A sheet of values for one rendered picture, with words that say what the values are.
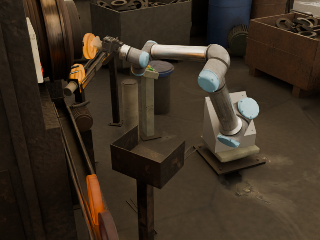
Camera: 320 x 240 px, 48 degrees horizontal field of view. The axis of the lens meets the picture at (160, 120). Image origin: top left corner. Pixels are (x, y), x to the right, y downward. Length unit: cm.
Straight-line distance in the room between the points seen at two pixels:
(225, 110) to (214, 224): 68
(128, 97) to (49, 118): 126
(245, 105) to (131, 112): 89
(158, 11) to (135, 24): 34
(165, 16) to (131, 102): 177
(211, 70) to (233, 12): 321
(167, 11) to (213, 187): 241
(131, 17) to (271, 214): 255
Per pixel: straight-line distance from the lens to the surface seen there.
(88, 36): 223
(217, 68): 188
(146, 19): 414
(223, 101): 203
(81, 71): 239
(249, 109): 241
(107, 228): 118
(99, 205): 130
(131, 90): 269
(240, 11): 508
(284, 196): 254
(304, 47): 375
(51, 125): 149
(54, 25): 161
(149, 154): 173
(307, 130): 334
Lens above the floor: 158
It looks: 29 degrees down
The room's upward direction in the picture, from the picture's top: straight up
